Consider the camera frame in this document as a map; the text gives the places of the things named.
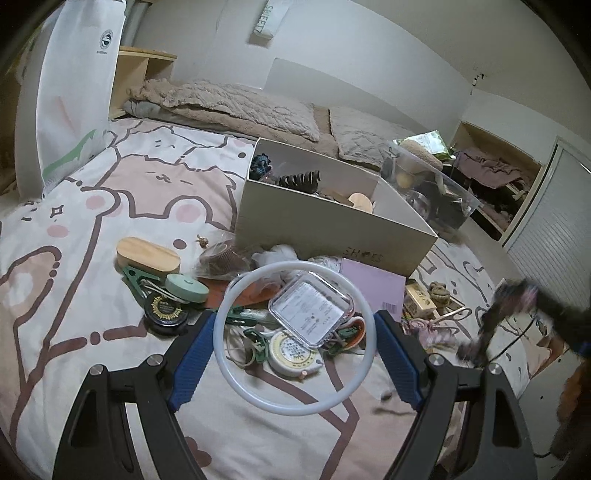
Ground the brown leather piece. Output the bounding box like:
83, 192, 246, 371
203, 281, 278, 315

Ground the clear plastic case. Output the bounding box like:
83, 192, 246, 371
269, 272, 356, 352

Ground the brown claw hair clip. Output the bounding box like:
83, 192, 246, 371
277, 170, 322, 195

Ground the black round tin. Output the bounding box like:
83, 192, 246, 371
143, 295, 190, 340

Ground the white hanging paper bag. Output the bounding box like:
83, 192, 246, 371
249, 0, 289, 44

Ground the green frog figure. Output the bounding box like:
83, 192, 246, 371
427, 281, 451, 308

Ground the white plastic ring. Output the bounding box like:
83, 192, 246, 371
213, 259, 376, 418

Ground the yellow round tape measure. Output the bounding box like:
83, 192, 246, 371
268, 331, 324, 380

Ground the person's right forearm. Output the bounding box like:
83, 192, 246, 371
551, 364, 591, 457

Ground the beige textured pillow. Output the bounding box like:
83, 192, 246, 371
161, 79, 321, 141
329, 107, 416, 162

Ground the green clothes peg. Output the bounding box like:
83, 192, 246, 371
122, 266, 169, 306

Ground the green snack packet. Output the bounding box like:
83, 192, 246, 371
399, 130, 450, 160

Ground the pile of clothes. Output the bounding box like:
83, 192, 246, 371
455, 148, 536, 191

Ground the white headboard panel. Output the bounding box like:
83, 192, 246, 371
265, 58, 467, 139

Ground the purple card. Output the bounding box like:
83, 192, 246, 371
339, 258, 407, 315

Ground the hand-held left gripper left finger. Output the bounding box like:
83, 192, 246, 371
53, 310, 218, 480

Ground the wooden wall niche shelf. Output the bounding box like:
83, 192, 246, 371
445, 121, 546, 241

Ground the brown fluffy pouch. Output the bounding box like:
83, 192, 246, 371
402, 141, 444, 169

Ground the wooden bedside shelf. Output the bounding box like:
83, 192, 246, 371
111, 46, 178, 118

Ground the blue crochet flower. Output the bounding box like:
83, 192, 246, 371
249, 154, 274, 182

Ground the white fluffy pompom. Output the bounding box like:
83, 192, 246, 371
252, 244, 301, 282

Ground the beige fleece blanket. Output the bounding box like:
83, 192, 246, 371
122, 78, 384, 160

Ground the beige cord loop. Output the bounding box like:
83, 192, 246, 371
434, 306, 472, 325

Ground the clear plastic storage bin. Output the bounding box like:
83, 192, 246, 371
381, 141, 483, 241

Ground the white slatted door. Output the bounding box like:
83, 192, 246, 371
505, 136, 591, 301

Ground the white shoe box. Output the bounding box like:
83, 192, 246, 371
235, 137, 439, 278

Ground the green plastic clip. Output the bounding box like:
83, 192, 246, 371
242, 328, 269, 366

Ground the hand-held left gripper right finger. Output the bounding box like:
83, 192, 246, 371
372, 310, 539, 480

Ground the white tote bag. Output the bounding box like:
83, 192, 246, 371
14, 0, 127, 201

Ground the oval wooden box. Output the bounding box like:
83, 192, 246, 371
115, 237, 182, 281

